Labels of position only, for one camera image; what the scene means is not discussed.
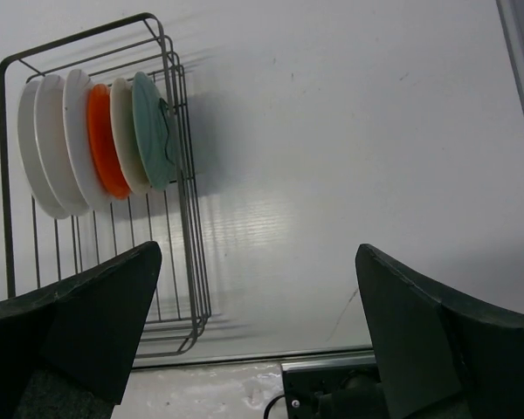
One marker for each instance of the orange plate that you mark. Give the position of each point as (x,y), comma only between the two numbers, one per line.
(101,142)

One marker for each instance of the green plate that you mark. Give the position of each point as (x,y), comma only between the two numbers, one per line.
(155,130)

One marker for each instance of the white plate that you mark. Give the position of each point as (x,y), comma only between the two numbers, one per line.
(76,90)
(52,148)

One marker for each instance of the grey wire dish rack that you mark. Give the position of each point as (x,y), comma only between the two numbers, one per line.
(40,250)

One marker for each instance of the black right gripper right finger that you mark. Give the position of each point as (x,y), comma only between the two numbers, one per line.
(439,351)

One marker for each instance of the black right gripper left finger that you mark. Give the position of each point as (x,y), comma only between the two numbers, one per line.
(68,348)

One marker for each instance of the white plate outermost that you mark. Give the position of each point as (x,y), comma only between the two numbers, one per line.
(29,156)

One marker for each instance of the black base mount right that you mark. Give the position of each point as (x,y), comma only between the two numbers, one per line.
(332,386)

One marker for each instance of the cream plate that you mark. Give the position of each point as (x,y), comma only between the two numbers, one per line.
(125,143)

